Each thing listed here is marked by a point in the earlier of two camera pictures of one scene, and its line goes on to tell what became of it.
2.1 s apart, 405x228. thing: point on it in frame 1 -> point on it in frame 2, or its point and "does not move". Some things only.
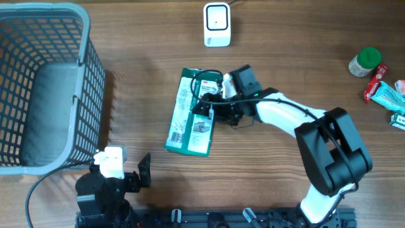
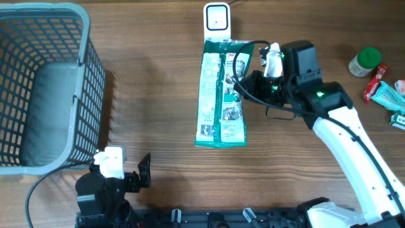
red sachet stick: (380, 71) does not move
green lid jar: (367, 59) does not move
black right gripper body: (230, 112) -> (271, 90)
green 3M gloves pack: (188, 133) -> (220, 121)
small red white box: (400, 86) does not move
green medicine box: (398, 121) does not move
